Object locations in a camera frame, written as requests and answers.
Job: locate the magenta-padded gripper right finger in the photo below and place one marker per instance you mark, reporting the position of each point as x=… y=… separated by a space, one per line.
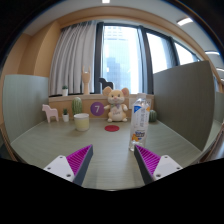
x=165 y=166

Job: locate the dark-framed window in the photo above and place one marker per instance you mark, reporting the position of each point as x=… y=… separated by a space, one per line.
x=121 y=56

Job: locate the tall green cactus ornament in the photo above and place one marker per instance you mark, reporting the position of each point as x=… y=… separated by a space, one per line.
x=77 y=106

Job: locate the ceiling lights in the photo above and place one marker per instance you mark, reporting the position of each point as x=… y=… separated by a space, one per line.
x=184 y=21

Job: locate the grey-white curtain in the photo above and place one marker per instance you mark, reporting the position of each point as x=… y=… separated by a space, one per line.
x=75 y=56

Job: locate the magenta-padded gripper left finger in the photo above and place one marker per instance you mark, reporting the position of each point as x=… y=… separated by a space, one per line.
x=61 y=166

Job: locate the cream plastic cup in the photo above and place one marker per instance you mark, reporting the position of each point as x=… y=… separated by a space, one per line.
x=81 y=122

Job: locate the pink wooden horse figure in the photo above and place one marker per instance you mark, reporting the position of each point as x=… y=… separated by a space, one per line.
x=50 y=112

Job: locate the small plant in white pot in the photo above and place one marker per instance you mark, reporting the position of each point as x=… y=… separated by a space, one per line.
x=65 y=117
x=65 y=92

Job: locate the wooden hand model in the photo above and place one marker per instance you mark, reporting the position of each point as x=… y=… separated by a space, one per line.
x=86 y=81

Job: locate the flat round red coaster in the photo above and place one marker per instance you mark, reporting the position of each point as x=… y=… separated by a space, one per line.
x=112 y=128

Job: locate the black horse figure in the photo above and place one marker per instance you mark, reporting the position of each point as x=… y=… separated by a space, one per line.
x=104 y=83

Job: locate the grey-green desk partition panel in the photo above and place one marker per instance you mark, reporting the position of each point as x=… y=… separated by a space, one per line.
x=25 y=103
x=183 y=103

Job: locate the round purple number sign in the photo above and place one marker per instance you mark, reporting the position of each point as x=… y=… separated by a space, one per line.
x=95 y=109

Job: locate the beige plush mouse toy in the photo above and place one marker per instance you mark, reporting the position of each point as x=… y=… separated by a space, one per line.
x=116 y=106

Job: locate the wooden desk back ledge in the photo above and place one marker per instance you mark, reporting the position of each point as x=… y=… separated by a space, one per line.
x=88 y=99

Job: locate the clear labelled drink bottle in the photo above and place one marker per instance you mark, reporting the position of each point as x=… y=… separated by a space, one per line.
x=139 y=121

